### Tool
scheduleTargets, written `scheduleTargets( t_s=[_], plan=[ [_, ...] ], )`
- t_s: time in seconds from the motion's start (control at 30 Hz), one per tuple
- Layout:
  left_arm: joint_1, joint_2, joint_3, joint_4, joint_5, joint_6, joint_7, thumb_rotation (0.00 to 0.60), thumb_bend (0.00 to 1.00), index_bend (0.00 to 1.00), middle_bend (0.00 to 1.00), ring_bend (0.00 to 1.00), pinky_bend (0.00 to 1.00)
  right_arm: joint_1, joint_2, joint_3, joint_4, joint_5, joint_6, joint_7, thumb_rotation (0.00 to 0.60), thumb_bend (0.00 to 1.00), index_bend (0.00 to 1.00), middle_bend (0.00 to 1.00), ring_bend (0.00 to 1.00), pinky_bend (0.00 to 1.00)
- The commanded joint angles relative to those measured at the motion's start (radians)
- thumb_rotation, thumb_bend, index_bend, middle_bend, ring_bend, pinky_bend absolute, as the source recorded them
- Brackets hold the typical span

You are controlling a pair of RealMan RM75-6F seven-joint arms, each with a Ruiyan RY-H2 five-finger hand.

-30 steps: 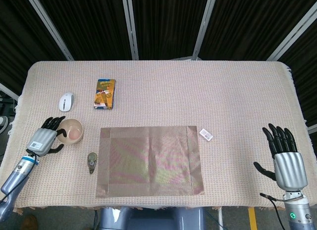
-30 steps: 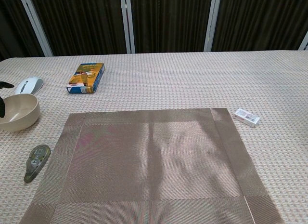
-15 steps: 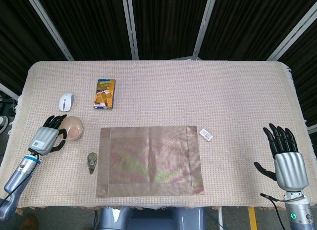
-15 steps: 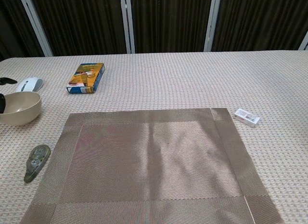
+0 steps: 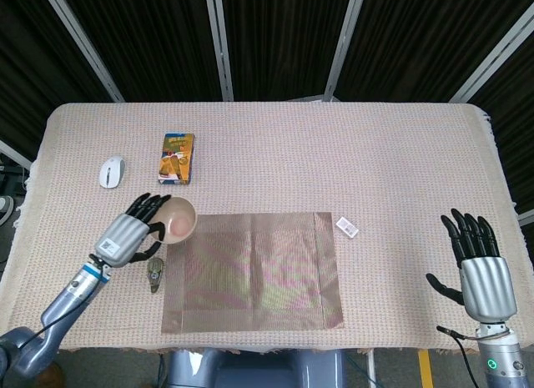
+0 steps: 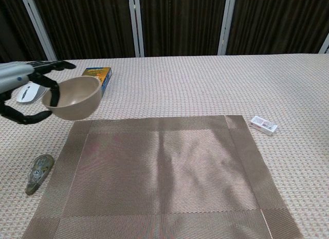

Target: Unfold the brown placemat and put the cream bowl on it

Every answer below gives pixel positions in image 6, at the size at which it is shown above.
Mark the small white box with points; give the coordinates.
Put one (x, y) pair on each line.
(263, 125)

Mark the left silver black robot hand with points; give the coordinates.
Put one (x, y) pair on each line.
(13, 74)

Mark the dark curtain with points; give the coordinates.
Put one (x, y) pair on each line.
(90, 23)

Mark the beige pink bowl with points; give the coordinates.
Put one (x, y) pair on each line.
(82, 105)

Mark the green correction tape dispenser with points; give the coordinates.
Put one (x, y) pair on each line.
(39, 171)

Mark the white computer mouse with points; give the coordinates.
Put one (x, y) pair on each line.
(30, 94)

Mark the white frame post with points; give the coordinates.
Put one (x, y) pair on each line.
(227, 25)
(38, 25)
(325, 45)
(136, 25)

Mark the beige woven tablecloth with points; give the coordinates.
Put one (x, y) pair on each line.
(205, 82)

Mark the orange blue snack box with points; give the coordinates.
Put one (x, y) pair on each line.
(105, 74)

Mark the brown woven placemat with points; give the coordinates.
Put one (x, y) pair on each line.
(167, 177)

